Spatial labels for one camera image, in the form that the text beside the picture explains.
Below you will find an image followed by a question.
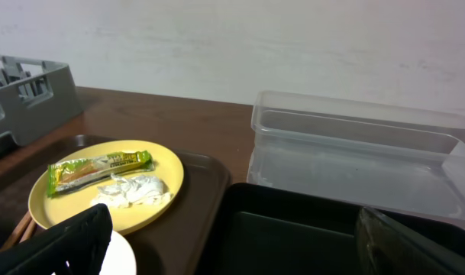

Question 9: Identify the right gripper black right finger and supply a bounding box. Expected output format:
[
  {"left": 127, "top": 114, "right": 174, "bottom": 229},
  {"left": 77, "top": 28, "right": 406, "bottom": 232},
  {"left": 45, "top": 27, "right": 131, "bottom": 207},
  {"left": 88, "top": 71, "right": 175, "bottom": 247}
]
[{"left": 356, "top": 207, "right": 465, "bottom": 275}]

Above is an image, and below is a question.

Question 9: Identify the dark brown serving tray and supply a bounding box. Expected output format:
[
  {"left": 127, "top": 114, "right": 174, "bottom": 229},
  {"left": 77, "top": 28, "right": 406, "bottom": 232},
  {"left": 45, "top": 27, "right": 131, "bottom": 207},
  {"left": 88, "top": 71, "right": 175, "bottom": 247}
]
[{"left": 0, "top": 135, "right": 231, "bottom": 275}]

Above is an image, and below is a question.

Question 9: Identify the wooden chopstick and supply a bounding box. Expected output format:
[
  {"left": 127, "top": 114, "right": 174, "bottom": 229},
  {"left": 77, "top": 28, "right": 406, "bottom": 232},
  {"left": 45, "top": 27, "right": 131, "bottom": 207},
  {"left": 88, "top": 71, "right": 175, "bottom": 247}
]
[
  {"left": 0, "top": 212, "right": 31, "bottom": 252},
  {"left": 19, "top": 220, "right": 37, "bottom": 243}
]

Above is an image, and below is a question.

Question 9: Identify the green snack wrapper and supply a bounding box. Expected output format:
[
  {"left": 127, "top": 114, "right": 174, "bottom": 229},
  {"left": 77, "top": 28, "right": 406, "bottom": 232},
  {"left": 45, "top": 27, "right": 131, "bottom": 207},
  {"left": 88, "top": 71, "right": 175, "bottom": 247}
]
[{"left": 47, "top": 150, "right": 154, "bottom": 198}]

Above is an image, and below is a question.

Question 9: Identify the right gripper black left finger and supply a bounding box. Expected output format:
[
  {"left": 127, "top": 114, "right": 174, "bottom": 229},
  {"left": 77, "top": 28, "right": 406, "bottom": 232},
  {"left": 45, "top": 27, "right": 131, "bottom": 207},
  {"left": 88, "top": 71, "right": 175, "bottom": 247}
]
[{"left": 0, "top": 204, "right": 113, "bottom": 274}]

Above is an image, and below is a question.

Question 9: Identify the white bowl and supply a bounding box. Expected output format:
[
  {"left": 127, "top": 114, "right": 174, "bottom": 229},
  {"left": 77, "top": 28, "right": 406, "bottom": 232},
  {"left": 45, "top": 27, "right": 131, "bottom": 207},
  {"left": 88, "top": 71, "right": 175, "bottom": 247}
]
[{"left": 99, "top": 231, "right": 137, "bottom": 275}]

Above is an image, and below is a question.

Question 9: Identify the grey plastic dish rack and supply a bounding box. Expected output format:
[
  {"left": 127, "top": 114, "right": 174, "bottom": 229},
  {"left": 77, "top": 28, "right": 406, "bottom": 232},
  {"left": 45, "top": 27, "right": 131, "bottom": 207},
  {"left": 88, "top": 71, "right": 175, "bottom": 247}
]
[{"left": 0, "top": 55, "right": 82, "bottom": 156}]

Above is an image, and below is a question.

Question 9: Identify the clear plastic waste bin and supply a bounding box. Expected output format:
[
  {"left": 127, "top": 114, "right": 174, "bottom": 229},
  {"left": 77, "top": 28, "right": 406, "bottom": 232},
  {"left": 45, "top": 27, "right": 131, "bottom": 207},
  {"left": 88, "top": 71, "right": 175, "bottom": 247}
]
[{"left": 247, "top": 91, "right": 465, "bottom": 228}]

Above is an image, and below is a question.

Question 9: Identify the black waste tray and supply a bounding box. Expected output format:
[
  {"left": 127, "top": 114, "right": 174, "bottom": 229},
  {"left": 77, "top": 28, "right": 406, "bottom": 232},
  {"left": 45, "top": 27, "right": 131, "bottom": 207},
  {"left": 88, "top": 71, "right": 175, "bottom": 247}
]
[{"left": 195, "top": 182, "right": 465, "bottom": 275}]

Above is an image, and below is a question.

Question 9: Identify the white paper napkin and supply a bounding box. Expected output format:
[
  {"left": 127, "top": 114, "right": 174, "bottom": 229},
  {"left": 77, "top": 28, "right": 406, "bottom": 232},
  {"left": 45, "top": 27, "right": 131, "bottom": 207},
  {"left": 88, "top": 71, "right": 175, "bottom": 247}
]
[{"left": 90, "top": 173, "right": 174, "bottom": 209}]

